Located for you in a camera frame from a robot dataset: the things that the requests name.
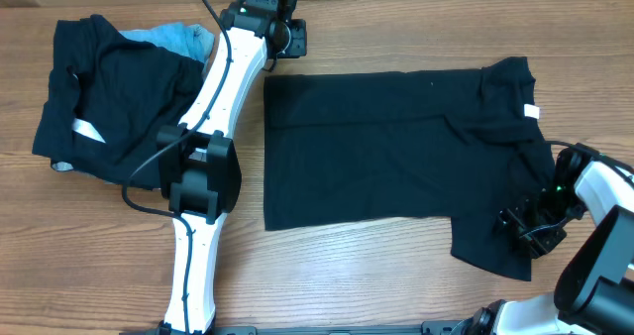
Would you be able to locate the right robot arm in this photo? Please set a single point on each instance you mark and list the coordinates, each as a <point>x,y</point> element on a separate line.
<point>593,294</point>

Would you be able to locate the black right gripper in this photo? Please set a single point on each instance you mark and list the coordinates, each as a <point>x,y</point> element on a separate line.
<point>525,224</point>

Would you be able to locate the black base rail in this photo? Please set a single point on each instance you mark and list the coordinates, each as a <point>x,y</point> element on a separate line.
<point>437,327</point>

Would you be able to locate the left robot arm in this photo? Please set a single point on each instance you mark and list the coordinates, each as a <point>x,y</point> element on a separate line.
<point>200,175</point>

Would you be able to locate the folded black shirt on pile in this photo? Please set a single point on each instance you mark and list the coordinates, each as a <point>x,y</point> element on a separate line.
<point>108,98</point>

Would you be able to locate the folded grey garment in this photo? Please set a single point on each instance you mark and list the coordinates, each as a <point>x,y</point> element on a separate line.
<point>67,167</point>

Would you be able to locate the folded light blue garment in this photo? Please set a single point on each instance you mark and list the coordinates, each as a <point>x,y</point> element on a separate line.
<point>193,41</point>

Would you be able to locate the black t-shirt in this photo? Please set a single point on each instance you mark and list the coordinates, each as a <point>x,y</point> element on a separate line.
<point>457,143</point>

